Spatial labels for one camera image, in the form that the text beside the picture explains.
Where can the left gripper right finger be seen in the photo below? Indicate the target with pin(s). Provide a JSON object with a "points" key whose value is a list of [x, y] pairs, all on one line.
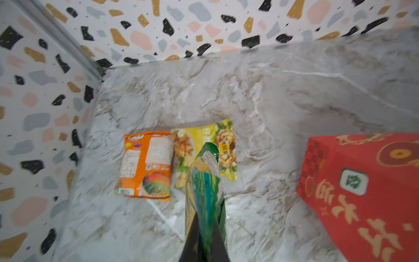
{"points": [[218, 251]]}

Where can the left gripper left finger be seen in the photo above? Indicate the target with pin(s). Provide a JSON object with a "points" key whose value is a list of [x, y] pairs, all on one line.
{"points": [[193, 249]]}

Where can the green yellow candy packet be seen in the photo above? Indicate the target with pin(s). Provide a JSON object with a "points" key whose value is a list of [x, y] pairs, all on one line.
{"points": [[204, 196]]}

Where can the orange fruit candy packet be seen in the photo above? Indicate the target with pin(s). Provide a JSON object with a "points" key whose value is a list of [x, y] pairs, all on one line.
{"points": [[146, 166]]}

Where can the yellow-green snack packet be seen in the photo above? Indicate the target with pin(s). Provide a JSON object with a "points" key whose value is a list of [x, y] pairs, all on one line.
{"points": [[188, 142]]}

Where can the red paper gift bag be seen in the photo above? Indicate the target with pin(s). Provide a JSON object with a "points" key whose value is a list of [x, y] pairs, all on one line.
{"points": [[365, 190]]}

